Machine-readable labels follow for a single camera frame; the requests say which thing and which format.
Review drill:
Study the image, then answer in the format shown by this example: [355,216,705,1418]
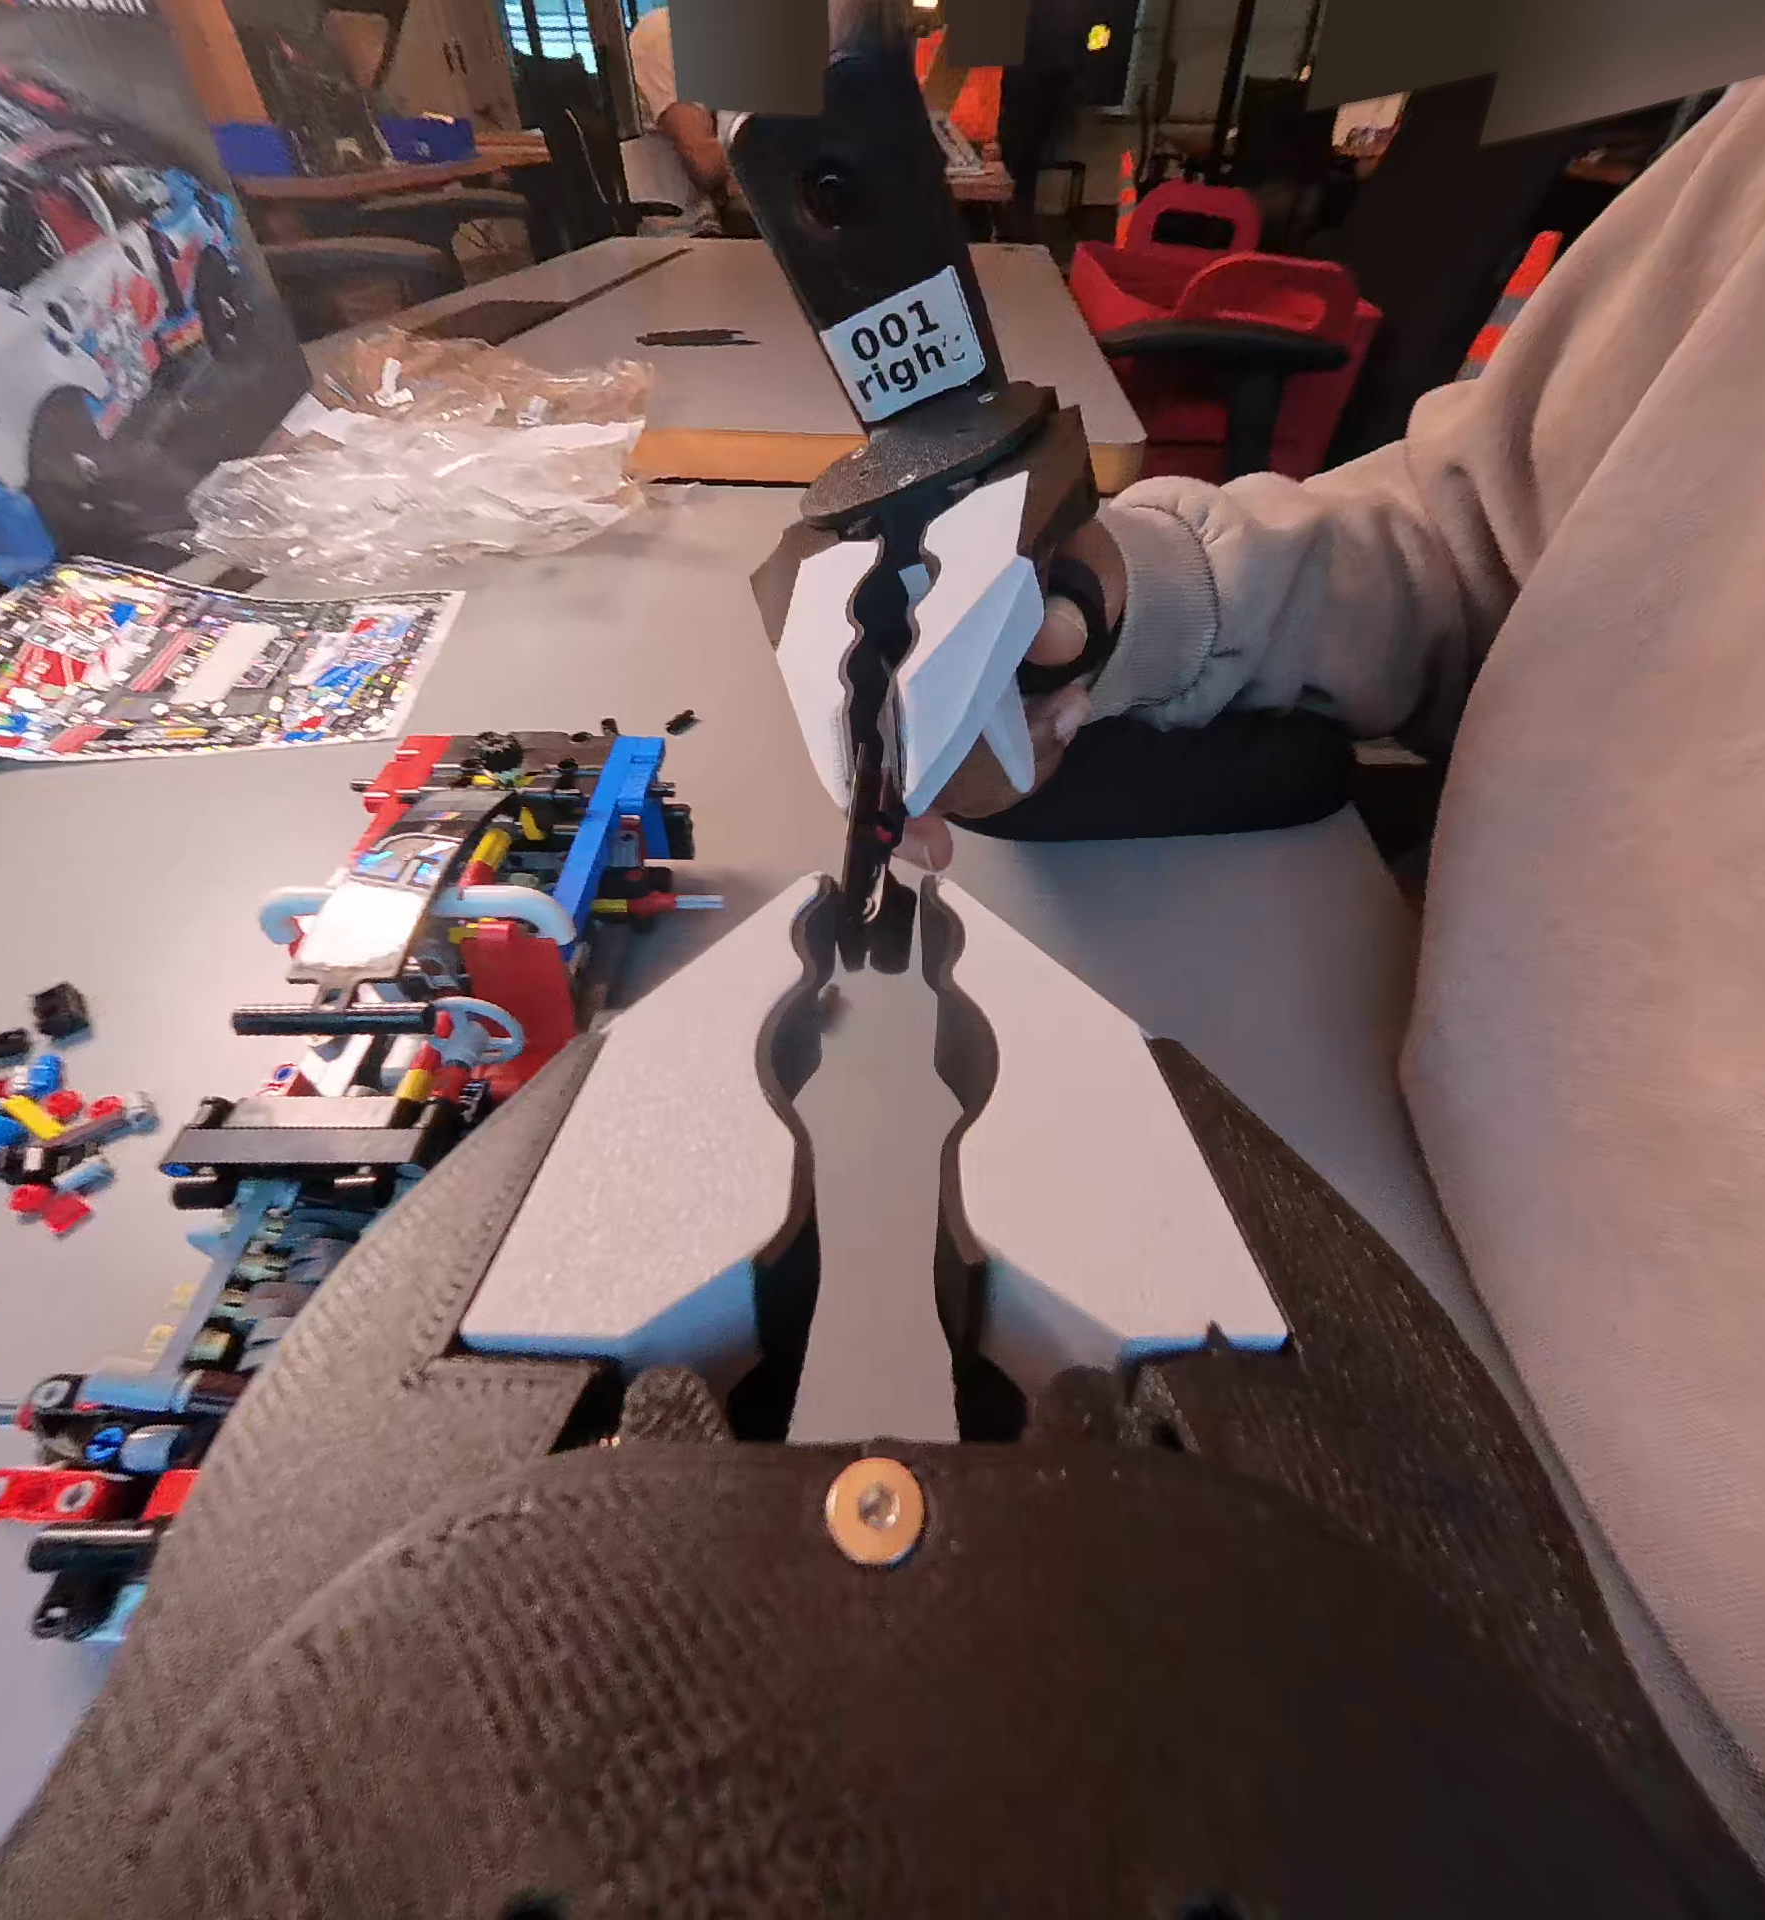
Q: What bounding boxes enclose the black wrist rest pad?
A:
[958,706,1356,844]

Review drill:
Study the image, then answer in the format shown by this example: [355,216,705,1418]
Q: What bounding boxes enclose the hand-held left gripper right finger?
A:
[916,871,1294,1379]

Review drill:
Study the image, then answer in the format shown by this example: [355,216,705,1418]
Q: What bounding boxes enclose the person's torso beige hoodie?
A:
[1398,53,1765,1920]

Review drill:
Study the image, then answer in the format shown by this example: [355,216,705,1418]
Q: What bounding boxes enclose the partly built lego car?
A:
[0,722,725,1643]

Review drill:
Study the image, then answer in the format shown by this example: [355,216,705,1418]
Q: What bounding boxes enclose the person's right forearm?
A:
[1090,353,1536,745]

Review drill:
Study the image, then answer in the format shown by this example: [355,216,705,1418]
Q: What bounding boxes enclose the black lego subassembly red pin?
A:
[833,721,920,974]

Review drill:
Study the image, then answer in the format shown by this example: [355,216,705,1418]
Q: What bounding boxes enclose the holographic sticker sheet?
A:
[0,556,468,766]

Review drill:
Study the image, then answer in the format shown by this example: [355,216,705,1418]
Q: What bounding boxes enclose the clear plastic bags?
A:
[190,328,659,584]

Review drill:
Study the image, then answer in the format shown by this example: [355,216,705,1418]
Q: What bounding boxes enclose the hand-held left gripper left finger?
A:
[455,871,840,1376]

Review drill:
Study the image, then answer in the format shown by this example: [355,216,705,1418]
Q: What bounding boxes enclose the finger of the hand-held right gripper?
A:
[775,539,891,821]
[889,472,1050,824]

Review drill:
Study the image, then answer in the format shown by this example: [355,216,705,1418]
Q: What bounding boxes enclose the pile of mixed lego bricks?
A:
[0,1019,165,1247]

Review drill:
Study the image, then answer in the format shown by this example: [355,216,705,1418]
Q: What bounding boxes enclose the person's right hand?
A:
[894,517,1132,872]

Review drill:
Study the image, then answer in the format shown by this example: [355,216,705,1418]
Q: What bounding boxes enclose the lego set box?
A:
[0,0,318,594]

